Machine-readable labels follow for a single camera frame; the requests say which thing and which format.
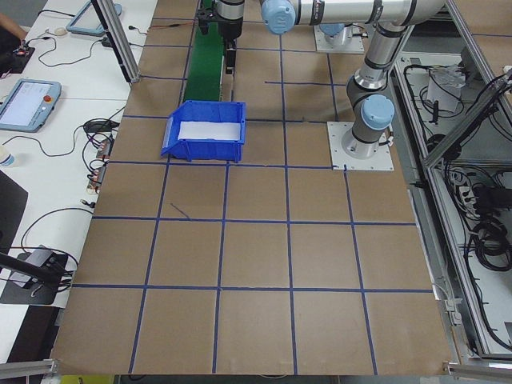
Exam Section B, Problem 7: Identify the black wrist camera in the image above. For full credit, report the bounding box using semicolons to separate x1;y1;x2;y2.
197;7;219;38

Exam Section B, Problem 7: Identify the aluminium profile bar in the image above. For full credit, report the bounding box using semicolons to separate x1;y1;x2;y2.
0;358;60;384
442;361;512;382

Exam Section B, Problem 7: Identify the black coiled cable bundle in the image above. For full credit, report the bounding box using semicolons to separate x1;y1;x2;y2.
463;222;506;274

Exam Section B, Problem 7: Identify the black power adapter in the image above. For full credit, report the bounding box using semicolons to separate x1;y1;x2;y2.
82;118;120;134

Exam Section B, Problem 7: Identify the green conveyor belt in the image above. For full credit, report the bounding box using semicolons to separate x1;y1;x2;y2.
182;0;230;103

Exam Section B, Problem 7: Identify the small terminal block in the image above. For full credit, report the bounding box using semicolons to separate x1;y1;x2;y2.
94;138;114;162

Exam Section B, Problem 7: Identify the grey device on stand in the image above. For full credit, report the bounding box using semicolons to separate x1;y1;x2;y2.
7;246;55;291

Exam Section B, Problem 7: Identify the aluminium profile post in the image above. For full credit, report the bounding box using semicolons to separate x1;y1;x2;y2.
90;0;142;84

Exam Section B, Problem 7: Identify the black stand pole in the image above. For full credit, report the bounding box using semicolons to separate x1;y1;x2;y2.
0;250;67;283

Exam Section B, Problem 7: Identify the grey connector box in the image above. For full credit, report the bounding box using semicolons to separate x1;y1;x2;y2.
438;298;464;329

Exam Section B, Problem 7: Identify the V-shaped metal bar frame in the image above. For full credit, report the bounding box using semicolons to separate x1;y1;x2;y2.
390;0;512;377

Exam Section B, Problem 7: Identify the blue grey teach pendant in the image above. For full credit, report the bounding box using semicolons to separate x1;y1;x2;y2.
66;0;124;38
0;78;62;133

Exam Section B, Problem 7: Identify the long terminal strip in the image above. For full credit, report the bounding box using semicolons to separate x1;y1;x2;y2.
86;165;108;196

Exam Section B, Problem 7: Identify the red cable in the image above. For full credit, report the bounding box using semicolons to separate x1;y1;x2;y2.
148;22;198;30

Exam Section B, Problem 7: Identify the person forearm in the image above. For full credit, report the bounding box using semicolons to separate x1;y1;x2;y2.
0;11;27;41

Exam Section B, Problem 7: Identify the blue plastic storage bin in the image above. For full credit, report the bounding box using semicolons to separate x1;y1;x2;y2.
159;99;248;164

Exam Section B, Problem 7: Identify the white side desk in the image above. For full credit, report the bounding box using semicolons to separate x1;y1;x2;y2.
0;0;159;363

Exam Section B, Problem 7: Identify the black desk mat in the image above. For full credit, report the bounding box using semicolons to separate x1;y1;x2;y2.
0;46;36;79

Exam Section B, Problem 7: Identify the black stand base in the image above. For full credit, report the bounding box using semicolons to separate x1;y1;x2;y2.
0;275;59;307

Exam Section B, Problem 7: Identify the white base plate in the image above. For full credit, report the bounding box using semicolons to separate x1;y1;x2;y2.
314;22;366;53
326;122;395;172

